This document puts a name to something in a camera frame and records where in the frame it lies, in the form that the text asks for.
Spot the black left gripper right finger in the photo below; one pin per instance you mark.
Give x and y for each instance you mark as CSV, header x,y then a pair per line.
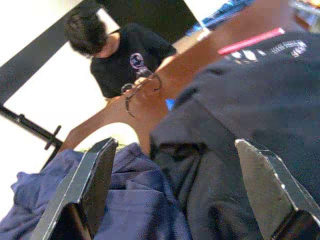
x,y
272,200

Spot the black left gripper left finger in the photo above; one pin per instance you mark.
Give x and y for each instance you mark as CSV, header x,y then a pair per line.
x,y
75,200

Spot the black T-shirt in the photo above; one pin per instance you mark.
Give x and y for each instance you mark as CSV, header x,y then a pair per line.
x,y
237,112

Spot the blue plastic hanger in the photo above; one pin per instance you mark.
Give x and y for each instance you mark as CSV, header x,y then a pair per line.
x,y
220,17

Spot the navy blue cloth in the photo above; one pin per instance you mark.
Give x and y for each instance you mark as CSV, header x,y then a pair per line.
x,y
140,200

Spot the black-framed glasses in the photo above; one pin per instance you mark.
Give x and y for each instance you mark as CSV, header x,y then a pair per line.
x,y
127,102

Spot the bright blue cloth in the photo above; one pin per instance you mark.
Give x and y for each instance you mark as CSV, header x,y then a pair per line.
x,y
170,103

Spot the person in black T-shirt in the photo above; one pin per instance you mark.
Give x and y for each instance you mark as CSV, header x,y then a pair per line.
x,y
120,62

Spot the black metal frame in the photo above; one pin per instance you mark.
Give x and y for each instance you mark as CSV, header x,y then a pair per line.
x,y
30,125

